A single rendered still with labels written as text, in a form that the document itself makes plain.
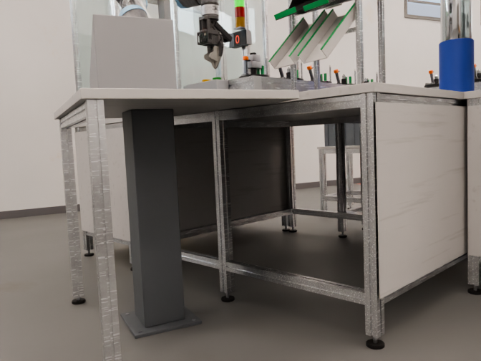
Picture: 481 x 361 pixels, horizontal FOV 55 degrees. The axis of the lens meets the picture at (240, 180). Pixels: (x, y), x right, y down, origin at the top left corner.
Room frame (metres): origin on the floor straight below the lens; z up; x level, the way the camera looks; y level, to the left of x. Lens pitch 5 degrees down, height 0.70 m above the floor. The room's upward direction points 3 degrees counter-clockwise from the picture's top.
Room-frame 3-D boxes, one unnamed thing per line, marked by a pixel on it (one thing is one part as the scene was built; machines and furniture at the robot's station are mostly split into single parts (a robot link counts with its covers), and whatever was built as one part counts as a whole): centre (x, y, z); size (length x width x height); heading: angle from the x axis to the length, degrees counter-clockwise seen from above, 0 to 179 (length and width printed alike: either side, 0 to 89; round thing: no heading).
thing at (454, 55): (2.29, -1.07, 1.00); 0.16 x 0.16 x 0.27
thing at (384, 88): (2.47, -0.40, 0.85); 1.50 x 1.41 x 0.03; 44
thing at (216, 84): (2.07, 0.13, 0.93); 0.21 x 0.07 x 0.06; 44
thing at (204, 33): (2.00, 0.10, 1.16); 0.09 x 0.08 x 0.12; 134
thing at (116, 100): (1.82, 0.30, 0.84); 0.90 x 0.70 x 0.03; 26
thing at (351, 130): (4.04, -1.11, 0.73); 0.62 x 0.42 x 0.23; 44
